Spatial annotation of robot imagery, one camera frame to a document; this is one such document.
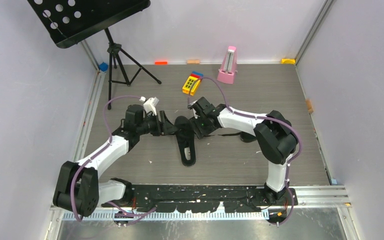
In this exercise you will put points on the black canvas shoe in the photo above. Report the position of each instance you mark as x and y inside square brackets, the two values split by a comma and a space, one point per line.
[185, 139]
[244, 137]

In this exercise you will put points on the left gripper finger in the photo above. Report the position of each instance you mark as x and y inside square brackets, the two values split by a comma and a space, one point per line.
[164, 119]
[169, 129]

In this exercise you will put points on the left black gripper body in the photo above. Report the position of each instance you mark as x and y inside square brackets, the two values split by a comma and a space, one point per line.
[150, 125]

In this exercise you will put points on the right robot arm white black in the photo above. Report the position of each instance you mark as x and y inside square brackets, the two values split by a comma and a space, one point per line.
[276, 139]

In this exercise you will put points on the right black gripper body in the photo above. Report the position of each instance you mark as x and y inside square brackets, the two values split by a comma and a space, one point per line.
[201, 127]

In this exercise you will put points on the tan wooden block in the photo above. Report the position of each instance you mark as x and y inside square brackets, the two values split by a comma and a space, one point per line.
[193, 61]

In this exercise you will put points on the pink metronome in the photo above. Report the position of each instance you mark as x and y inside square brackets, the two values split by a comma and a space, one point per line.
[228, 69]

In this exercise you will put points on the orange block at wall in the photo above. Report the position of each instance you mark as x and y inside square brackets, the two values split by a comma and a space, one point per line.
[160, 63]

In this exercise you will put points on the yellow toy brick block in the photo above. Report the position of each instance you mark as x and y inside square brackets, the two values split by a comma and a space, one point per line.
[190, 86]

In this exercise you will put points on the blue corner block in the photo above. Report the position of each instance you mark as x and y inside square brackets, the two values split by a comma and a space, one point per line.
[103, 67]

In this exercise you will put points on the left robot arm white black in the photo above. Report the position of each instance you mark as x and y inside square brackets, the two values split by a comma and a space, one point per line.
[78, 188]

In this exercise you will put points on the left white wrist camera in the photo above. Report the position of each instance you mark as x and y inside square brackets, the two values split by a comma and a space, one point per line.
[149, 105]

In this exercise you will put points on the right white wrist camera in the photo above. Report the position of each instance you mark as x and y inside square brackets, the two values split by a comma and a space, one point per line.
[190, 107]

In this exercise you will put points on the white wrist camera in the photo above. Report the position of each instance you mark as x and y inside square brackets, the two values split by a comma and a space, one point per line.
[149, 105]
[190, 107]

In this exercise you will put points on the yellow corner block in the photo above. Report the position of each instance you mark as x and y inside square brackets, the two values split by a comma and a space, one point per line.
[288, 61]

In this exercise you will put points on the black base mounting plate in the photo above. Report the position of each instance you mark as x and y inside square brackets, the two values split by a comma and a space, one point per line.
[200, 198]

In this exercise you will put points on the black music stand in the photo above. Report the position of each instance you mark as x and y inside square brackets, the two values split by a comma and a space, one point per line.
[69, 22]

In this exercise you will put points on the wooden block right edge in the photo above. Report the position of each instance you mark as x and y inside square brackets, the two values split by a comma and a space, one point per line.
[309, 106]

